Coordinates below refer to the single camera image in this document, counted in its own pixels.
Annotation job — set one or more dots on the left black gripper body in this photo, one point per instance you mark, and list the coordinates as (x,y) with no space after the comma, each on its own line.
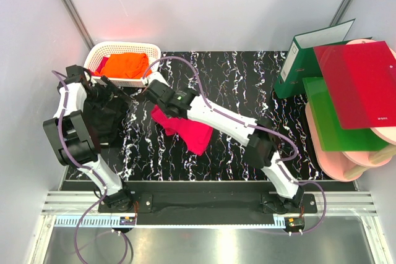
(101,95)

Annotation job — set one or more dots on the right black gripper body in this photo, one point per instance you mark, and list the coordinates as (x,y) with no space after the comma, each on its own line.
(167,86)

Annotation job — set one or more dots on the magenta t shirt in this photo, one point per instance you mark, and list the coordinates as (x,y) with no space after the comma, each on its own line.
(195,135)

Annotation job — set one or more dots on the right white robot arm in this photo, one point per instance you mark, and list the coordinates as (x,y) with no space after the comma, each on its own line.
(259,142)

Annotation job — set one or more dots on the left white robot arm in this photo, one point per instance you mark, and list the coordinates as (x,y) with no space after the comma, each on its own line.
(73,144)

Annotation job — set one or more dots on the folded black t shirt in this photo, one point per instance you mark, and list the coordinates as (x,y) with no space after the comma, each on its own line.
(103,116)

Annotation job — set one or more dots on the orange t shirt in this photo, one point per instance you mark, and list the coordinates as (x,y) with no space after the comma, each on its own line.
(123,66)

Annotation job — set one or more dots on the green lever arch binder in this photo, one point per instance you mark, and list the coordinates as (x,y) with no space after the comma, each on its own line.
(301,61)

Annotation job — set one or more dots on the green plastic folder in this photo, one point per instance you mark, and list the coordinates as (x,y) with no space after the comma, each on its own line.
(332,136)

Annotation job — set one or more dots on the red plastic folder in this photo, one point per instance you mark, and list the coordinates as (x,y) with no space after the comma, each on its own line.
(360,79)

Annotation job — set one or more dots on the aluminium rail frame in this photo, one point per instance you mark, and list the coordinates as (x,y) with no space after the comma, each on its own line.
(346,229)

